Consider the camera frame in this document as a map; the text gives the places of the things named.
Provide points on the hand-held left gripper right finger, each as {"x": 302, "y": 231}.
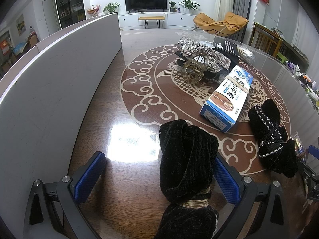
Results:
{"x": 228, "y": 181}

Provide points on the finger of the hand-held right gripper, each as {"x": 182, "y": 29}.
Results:
{"x": 314, "y": 151}
{"x": 311, "y": 175}

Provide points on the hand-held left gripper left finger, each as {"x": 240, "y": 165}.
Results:
{"x": 88, "y": 178}

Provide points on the small clear gold-capped bottle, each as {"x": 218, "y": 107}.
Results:
{"x": 297, "y": 142}

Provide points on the plain black velvet pouch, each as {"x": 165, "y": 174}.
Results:
{"x": 187, "y": 159}

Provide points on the black velvet pouch zigzag trim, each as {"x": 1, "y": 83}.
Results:
{"x": 269, "y": 134}

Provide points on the blue and white carton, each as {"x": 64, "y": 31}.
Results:
{"x": 226, "y": 99}

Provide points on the rhinestone bow hair clip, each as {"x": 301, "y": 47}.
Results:
{"x": 199, "y": 51}

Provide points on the pile of small cluttered items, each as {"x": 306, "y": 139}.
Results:
{"x": 305, "y": 79}

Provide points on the dark wooden sideboard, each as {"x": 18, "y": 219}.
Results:
{"x": 295, "y": 52}

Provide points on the grey partition panel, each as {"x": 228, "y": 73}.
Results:
{"x": 62, "y": 79}

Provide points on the clear plastic wrapped bundle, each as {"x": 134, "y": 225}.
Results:
{"x": 246, "y": 53}

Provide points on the wooden chair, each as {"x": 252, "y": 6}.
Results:
{"x": 265, "y": 39}

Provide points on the black box with white print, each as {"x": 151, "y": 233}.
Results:
{"x": 225, "y": 46}

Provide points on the blue cloth covered table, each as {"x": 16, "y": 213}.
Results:
{"x": 20, "y": 46}

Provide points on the yellow lounge chair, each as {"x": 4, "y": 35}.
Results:
{"x": 219, "y": 23}

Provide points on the framed landscape painting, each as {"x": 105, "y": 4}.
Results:
{"x": 20, "y": 25}

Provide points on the red flower bouquet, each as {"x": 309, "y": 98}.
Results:
{"x": 94, "y": 10}

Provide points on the white television cabinet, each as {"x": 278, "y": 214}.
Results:
{"x": 179, "y": 20}

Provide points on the wooden bench with metal legs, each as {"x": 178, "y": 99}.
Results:
{"x": 151, "y": 18}

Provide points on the bushy green potted plant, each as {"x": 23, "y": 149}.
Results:
{"x": 111, "y": 7}

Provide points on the dark glass display cabinet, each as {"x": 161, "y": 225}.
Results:
{"x": 69, "y": 5}

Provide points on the white curtain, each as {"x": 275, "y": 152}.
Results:
{"x": 225, "y": 0}

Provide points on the large leafy potted plant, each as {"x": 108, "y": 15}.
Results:
{"x": 189, "y": 5}

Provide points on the small green potted plant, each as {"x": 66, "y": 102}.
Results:
{"x": 172, "y": 6}

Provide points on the black flat television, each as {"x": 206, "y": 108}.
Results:
{"x": 145, "y": 1}

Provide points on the red wall calendar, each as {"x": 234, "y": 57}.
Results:
{"x": 4, "y": 46}

